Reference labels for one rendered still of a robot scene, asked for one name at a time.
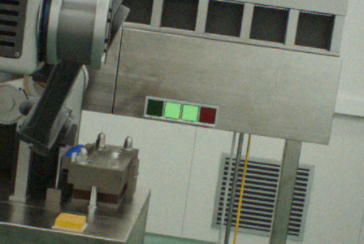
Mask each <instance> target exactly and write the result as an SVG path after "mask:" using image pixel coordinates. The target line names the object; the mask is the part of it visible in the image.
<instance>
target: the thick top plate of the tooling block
mask: <svg viewBox="0 0 364 244"><path fill-rule="evenodd" d="M93 144H94V150H92V151H91V152H90V153H89V154H88V155H87V156H88V158H87V162H88V163H87V164H80V163H76V162H70V163H69V172H68V177H67V183H71V184H79V185H90V186H94V187H98V188H107V189H111V190H121V189H122V187H123V186H124V184H125V183H126V181H127V180H128V173H129V168H130V163H131V162H132V161H133V160H134V159H138V152H139V149H137V148H133V150H124V149H122V148H123V146H114V145H110V144H105V145H106V146H96V145H95V144H96V142H94V143H93ZM112 152H117V153H118V155H119V168H110V167H108V166H107V164H108V160H109V159H110V158H111V153H112Z"/></svg>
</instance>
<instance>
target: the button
mask: <svg viewBox="0 0 364 244"><path fill-rule="evenodd" d="M85 221H86V216H80V215H72V214H68V213H61V214H60V215H59V217H58V218H57V219H55V227H60V228H64V229H75V230H79V231H81V229H82V228H83V227H84V226H85Z"/></svg>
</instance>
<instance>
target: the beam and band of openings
mask: <svg viewBox="0 0 364 244"><path fill-rule="evenodd" d="M225 1H227V2H225ZM238 2H239V3H238ZM241 3H244V4H241ZM348 3H349V0H223V1H219V0H123V1H122V3H121V5H123V6H125V7H127V8H128V9H130V11H129V12H128V15H127V16H126V19H125V20H124V22H129V23H132V24H127V23H123V24H122V26H121V27H124V28H135V29H144V30H148V31H153V32H161V33H174V34H178V35H186V36H190V37H203V38H207V39H215V40H220V41H231V42H236V43H245V44H249V45H254V46H265V47H274V48H278V49H283V50H295V51H303V52H307V53H311V54H324V55H332V56H336V57H340V43H341V36H342V32H343V28H344V21H345V16H346V14H347V6H348ZM255 5H257V6H255ZM263 6H265V7H263ZM271 7H274V8H271ZM280 8H283V9H280ZM284 9H287V10H284ZM301 11H304V12H301ZM309 12H312V13H309ZM314 13H316V14H314ZM322 14H325V15H322ZM330 15H332V16H330ZM139 24H145V25H139ZM148 25H150V26H148ZM169 28H174V29H169ZM177 29H183V30H187V31H192V32H185V31H182V30H177ZM194 32H195V33H194ZM207 33H212V34H216V35H210V34H207ZM220 35H225V36H229V37H224V36H220ZM236 37H239V38H236ZM250 39H254V40H259V41H253V40H250ZM265 41H270V42H274V43H269V42H265ZM278 43H283V45H282V44H278ZM298 46H304V47H298ZM307 47H313V48H317V49H321V50H316V49H311V48H307Z"/></svg>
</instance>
